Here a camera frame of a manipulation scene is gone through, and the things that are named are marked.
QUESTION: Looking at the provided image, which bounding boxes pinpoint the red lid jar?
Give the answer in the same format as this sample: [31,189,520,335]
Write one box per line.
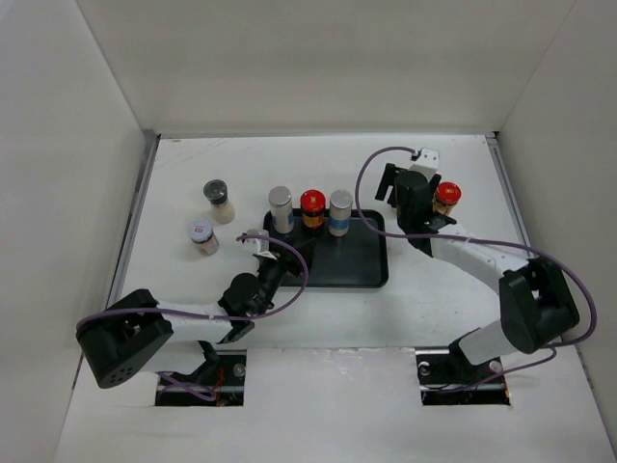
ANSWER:
[300,189,326,234]
[433,181,462,216]

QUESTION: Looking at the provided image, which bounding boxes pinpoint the grey lid salt shaker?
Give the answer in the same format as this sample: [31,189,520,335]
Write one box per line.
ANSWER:
[202,178,235,224]

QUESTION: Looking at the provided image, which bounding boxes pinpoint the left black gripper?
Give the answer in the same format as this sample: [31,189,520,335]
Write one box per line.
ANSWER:
[255,235,315,316]

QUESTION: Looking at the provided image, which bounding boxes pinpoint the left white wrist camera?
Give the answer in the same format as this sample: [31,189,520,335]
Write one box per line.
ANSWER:
[237,229,277,260]

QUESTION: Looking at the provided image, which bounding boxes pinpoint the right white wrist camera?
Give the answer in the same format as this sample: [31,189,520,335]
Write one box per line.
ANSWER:
[409,148,441,181]

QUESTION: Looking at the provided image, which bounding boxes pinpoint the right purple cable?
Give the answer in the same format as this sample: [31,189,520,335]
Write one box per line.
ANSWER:
[355,146,599,393]

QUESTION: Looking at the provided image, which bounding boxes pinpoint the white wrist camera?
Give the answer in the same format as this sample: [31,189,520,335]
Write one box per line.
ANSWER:
[237,229,277,260]
[409,148,441,181]

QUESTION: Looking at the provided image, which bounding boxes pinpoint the silver lid blue jar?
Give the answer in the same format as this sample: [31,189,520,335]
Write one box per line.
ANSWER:
[268,186,294,234]

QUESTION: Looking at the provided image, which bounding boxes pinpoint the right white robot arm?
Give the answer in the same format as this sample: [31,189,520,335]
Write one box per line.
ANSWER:
[376,163,579,382]

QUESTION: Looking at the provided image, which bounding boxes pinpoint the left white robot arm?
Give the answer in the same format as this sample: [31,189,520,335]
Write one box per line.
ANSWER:
[75,230,315,389]

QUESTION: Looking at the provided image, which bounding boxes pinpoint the purple cable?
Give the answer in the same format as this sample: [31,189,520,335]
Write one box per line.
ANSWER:
[75,233,310,401]
[355,146,599,393]

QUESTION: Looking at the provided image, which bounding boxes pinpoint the white lid spice jar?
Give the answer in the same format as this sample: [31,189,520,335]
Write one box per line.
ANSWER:
[188,219,219,256]

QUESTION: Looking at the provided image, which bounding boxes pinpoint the black plastic tray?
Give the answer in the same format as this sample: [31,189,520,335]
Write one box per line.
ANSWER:
[262,208,389,288]

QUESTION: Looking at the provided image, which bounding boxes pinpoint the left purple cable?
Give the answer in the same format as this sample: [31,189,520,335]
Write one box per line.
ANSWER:
[75,233,310,401]

